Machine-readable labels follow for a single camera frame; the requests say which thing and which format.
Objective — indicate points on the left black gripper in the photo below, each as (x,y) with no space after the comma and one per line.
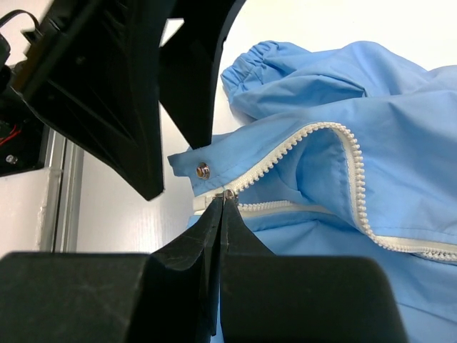
(92,76)

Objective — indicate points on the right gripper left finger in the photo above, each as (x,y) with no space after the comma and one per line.
(168,296)

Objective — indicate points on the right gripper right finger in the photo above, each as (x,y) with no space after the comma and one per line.
(267,297)

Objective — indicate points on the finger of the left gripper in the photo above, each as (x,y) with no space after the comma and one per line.
(189,65)

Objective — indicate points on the light blue zip jacket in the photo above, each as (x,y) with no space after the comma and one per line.
(349,151)

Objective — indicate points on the front aluminium rail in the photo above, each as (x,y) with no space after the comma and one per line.
(60,216)

